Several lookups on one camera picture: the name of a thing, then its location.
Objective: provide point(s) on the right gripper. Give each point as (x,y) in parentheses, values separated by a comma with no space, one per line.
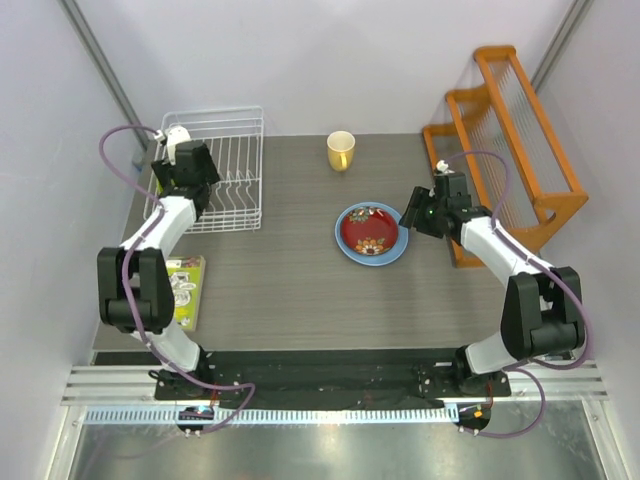
(421,197)

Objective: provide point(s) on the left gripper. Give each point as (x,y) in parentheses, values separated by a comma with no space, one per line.
(164,171)

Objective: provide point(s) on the light blue plate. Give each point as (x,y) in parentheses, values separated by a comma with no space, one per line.
(375,261)

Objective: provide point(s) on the red floral plate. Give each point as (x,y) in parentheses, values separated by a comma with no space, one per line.
(368,230)

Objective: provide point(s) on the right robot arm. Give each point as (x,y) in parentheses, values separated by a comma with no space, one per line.
(542,311)

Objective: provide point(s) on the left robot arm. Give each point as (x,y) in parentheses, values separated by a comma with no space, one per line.
(135,292)

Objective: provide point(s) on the orange wooden rack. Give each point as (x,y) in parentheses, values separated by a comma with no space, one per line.
(515,163)

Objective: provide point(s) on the yellow mug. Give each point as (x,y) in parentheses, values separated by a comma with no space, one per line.
(341,147)

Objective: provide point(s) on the green illustrated book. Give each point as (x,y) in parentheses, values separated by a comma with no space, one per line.
(186,275)

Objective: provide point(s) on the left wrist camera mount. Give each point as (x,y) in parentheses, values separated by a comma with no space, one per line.
(170,139)

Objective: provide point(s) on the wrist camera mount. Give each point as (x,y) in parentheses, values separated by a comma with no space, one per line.
(170,139)
(442,168)

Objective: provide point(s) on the white wire dish rack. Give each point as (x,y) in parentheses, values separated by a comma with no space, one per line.
(234,137)

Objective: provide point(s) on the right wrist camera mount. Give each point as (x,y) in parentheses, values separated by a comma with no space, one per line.
(442,168)

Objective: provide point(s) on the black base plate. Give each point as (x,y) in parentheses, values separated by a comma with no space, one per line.
(334,380)

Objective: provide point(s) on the perforated metal rail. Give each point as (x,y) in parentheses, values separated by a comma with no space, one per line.
(196,415)

